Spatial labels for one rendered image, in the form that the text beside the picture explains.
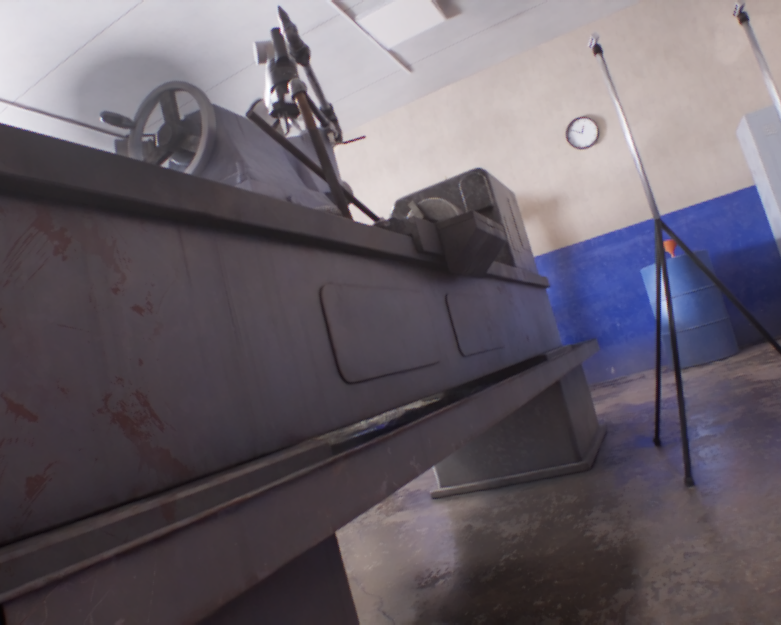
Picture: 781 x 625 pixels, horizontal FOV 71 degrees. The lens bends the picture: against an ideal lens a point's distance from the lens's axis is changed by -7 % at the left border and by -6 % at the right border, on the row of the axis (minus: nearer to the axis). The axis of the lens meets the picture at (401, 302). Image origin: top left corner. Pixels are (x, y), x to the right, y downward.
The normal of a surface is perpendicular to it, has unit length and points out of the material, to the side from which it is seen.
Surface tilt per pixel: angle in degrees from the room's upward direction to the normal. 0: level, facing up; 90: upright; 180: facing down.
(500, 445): 90
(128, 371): 90
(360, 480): 90
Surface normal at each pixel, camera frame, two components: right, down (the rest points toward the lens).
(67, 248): 0.88, -0.29
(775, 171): -0.41, -0.01
